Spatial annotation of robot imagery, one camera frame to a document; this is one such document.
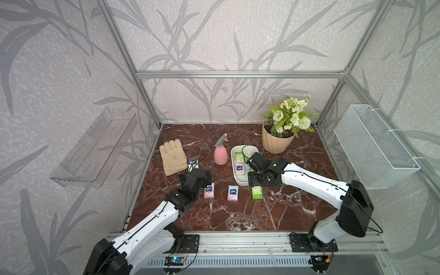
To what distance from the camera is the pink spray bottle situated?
91cm

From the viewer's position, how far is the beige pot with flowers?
2.77 feet

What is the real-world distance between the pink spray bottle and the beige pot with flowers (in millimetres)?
242
